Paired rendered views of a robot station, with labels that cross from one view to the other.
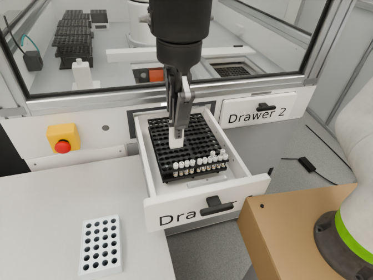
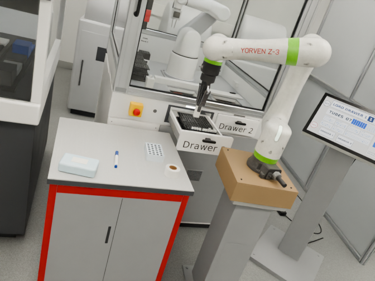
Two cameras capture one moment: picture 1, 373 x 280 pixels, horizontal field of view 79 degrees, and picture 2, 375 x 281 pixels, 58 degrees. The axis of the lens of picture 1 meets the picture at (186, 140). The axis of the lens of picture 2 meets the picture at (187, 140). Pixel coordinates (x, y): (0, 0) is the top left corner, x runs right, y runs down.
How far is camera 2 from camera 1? 1.32 m
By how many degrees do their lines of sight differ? 17
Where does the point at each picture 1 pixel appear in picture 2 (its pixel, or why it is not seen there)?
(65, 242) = (135, 149)
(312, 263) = (243, 165)
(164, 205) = (188, 134)
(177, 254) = not seen: hidden behind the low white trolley
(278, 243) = (231, 159)
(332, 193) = not seen: hidden behind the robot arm
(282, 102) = (251, 124)
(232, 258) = not seen: hidden behind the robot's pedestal
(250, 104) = (232, 120)
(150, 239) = (173, 158)
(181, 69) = (208, 83)
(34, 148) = (117, 111)
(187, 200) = (197, 135)
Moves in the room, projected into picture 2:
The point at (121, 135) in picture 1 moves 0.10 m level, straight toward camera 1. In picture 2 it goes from (160, 117) to (163, 125)
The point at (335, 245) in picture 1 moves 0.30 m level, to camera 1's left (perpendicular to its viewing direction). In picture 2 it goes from (251, 159) to (193, 141)
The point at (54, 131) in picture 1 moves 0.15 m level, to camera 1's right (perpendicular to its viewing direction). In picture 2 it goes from (134, 103) to (160, 111)
